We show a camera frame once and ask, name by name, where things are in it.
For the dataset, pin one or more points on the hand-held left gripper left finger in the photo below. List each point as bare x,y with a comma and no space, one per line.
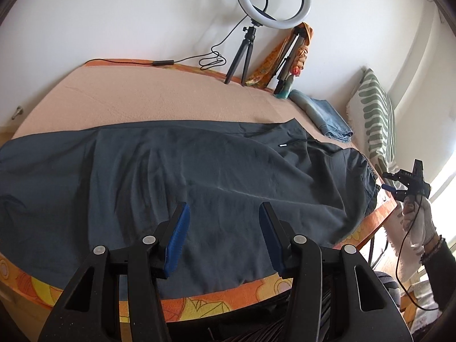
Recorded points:
178,235

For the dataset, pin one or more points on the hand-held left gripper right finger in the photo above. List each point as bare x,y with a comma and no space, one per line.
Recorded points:
270,235

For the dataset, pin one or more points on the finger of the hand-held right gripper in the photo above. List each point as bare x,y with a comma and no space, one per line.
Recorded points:
393,176
392,189

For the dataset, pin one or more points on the dark grey pants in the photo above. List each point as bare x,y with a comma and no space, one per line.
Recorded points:
142,171

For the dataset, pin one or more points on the person's right forearm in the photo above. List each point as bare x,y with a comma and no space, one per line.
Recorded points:
441,270

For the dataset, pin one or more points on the person's right hand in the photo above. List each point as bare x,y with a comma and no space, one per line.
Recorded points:
424,221

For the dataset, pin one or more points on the green patterned white throw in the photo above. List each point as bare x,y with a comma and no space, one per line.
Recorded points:
374,114

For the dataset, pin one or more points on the orange floral bed sheet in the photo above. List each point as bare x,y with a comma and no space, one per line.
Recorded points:
199,302

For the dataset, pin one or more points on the folded blue jeans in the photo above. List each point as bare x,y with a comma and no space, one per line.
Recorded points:
327,117

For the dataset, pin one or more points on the peach blanket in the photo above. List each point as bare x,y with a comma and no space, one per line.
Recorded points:
124,92

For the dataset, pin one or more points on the colourful knotted scarf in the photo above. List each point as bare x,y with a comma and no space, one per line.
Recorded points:
302,53

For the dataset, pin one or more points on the grey folded tripod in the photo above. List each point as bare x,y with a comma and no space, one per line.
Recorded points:
286,60

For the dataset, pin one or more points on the black tripod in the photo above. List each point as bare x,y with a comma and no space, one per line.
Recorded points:
245,53

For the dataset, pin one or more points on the small metal wall fitting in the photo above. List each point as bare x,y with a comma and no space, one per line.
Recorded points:
17,113

